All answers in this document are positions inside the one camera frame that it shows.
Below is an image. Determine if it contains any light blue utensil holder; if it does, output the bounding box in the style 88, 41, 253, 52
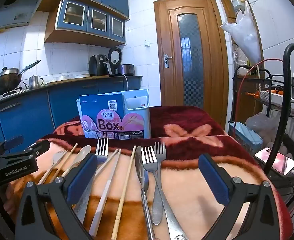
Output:
76, 89, 152, 139

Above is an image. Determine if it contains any light blue box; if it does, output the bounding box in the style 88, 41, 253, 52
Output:
228, 121, 264, 153

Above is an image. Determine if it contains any white plastic bag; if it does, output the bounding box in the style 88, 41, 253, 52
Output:
220, 1, 262, 65

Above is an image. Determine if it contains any steel wok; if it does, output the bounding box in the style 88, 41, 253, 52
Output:
0, 60, 41, 95

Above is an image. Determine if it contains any clear plastic bag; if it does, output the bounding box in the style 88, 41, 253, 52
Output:
246, 112, 282, 148

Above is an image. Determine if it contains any red cable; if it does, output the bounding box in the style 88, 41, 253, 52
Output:
236, 59, 284, 123

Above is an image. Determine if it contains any wooden spoon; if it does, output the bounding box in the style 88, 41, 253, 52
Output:
61, 145, 92, 178

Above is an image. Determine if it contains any grey range hood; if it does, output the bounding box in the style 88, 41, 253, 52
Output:
0, 0, 53, 34

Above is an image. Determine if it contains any white power cable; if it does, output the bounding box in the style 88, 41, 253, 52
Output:
112, 74, 129, 92

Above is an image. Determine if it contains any steel kettle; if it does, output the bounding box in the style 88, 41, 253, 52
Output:
22, 74, 44, 90

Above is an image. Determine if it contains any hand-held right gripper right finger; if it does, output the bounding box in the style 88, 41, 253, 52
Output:
199, 153, 281, 240

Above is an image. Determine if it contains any metal door handle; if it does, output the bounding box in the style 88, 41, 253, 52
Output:
163, 53, 173, 68

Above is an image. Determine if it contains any rice cooker with open lid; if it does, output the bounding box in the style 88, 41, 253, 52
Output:
108, 47, 135, 77

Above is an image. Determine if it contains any white chopstick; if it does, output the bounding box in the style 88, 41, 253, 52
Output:
94, 149, 119, 178
89, 149, 122, 237

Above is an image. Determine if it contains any wooden door with glass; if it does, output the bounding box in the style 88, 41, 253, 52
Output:
154, 0, 229, 113

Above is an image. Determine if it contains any smartphone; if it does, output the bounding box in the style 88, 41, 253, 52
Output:
254, 147, 294, 176

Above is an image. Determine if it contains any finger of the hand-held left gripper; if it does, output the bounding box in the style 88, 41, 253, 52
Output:
4, 135, 25, 151
24, 139, 51, 157

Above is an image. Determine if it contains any steel knife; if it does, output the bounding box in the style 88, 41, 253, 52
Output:
134, 146, 156, 240

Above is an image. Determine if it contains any blue base cabinet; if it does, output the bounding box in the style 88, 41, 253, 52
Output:
0, 75, 143, 155

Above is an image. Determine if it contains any large steel fork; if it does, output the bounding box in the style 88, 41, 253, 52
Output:
141, 146, 190, 240

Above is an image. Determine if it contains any beige plastic fork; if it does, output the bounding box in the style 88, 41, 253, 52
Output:
38, 150, 68, 185

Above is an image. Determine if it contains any black air fryer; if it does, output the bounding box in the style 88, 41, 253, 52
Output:
88, 54, 112, 77

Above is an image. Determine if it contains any wooden chopstick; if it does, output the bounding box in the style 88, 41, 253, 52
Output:
49, 143, 78, 183
111, 145, 137, 240

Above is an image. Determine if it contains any blue glass-door wall cabinet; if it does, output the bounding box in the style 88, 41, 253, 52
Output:
44, 0, 129, 48

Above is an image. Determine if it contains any gas stove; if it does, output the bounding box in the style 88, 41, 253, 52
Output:
0, 86, 24, 99

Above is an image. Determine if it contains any red and orange printed blanket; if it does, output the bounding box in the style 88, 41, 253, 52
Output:
2, 106, 294, 240

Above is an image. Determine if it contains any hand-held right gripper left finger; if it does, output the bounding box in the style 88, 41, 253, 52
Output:
14, 153, 98, 240

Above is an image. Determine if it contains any black metal rack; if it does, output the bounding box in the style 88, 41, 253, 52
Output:
228, 43, 294, 205

